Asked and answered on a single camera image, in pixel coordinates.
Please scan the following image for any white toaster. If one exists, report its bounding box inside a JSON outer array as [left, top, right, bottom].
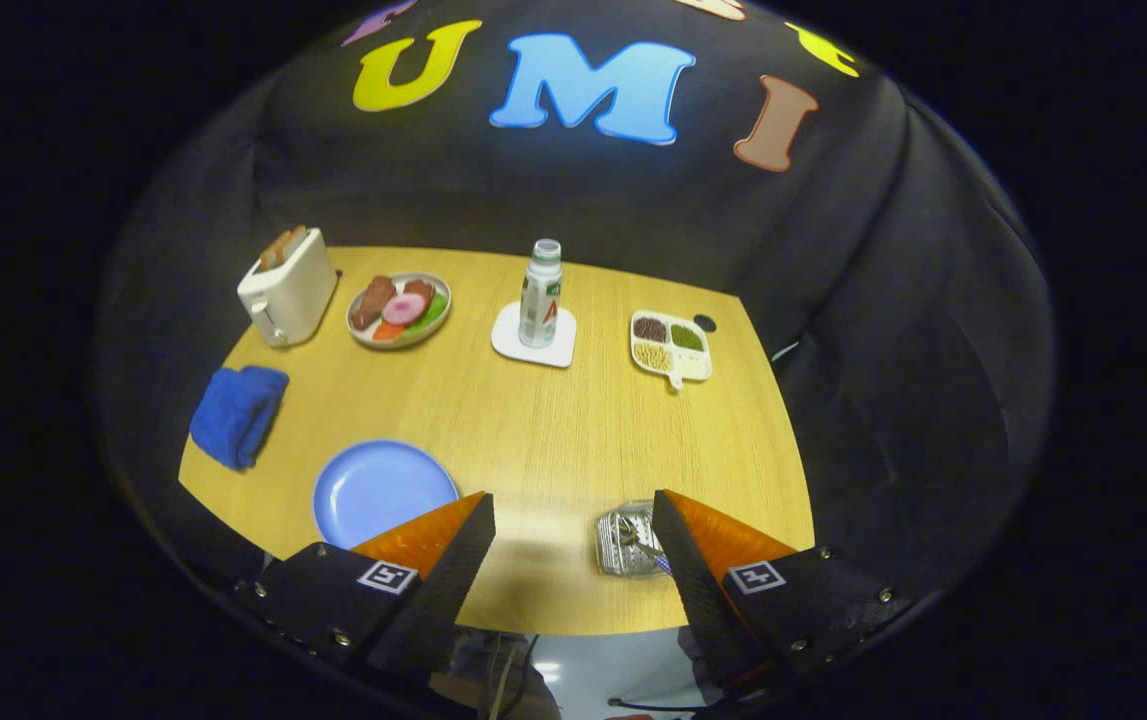
[[237, 226, 340, 348]]

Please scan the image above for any black cable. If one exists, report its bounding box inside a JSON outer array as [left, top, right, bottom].
[[508, 634, 537, 701]]

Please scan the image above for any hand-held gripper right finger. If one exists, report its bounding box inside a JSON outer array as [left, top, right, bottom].
[[650, 489, 919, 696]]

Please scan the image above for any folded blue cloth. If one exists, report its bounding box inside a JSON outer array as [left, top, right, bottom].
[[189, 365, 291, 472]]

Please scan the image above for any white square coaster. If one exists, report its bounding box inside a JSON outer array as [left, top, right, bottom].
[[490, 301, 578, 369]]

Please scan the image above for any pink ham slice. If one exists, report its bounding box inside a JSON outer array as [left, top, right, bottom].
[[381, 291, 429, 327]]

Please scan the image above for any white divided tray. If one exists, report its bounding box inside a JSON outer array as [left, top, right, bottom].
[[629, 310, 714, 391]]

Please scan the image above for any small beige food plate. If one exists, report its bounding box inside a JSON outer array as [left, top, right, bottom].
[[346, 272, 453, 350]]

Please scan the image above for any white green drink bottle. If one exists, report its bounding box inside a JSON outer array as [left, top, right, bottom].
[[518, 238, 564, 349]]

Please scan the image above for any fork with checkered handle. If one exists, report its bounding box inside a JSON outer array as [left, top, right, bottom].
[[616, 515, 672, 576]]

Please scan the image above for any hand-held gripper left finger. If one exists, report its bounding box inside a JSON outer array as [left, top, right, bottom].
[[233, 491, 497, 691]]

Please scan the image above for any metal wire cutlery rack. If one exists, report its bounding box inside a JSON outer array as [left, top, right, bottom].
[[595, 500, 674, 579]]

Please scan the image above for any blue round plate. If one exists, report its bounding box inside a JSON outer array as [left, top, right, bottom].
[[312, 440, 461, 551]]

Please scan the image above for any large brown meat slice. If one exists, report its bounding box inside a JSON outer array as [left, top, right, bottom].
[[351, 276, 398, 332]]

